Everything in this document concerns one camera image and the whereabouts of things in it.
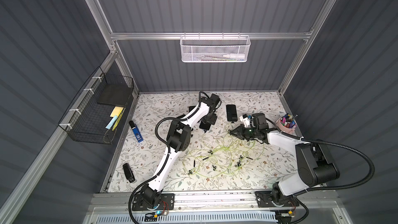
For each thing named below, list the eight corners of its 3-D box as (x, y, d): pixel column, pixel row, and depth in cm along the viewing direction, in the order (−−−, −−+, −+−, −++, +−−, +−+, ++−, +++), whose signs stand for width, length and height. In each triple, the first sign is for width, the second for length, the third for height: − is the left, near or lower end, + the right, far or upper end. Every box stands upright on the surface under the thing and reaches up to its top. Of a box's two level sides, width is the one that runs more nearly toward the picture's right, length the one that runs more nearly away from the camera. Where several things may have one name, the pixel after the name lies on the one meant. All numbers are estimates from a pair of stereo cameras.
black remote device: (130, 183, 81) (127, 181, 78) (124, 166, 86) (121, 164, 83) (136, 180, 82) (133, 178, 79) (130, 163, 88) (127, 160, 84)
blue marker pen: (139, 143, 96) (136, 139, 92) (130, 124, 105) (127, 120, 101) (144, 140, 97) (141, 136, 93) (135, 122, 106) (132, 118, 102)
